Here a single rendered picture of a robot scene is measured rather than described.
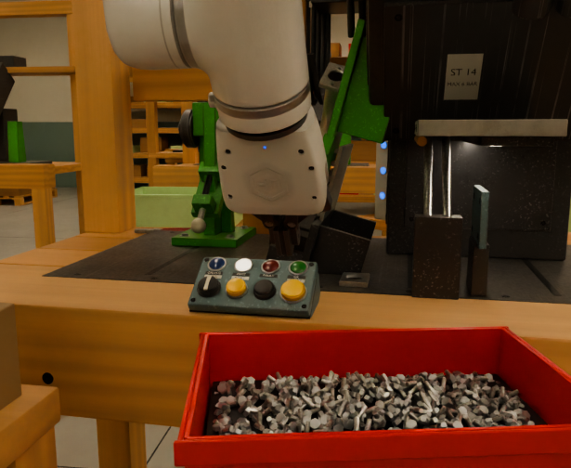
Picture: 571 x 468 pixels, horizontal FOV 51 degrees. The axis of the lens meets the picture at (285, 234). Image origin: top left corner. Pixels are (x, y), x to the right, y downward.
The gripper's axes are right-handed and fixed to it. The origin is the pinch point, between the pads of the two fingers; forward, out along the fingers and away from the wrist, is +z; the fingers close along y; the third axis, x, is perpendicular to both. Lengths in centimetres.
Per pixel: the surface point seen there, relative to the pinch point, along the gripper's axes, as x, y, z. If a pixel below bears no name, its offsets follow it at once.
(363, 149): 586, -40, 429
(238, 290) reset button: -1.0, -6.6, 8.8
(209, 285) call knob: -0.6, -10.2, 8.7
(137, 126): 776, -454, 525
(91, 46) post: 69, -56, 13
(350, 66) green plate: 32.9, 4.4, -1.3
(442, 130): 13.4, 16.5, -4.0
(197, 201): 33.5, -25.0, 25.9
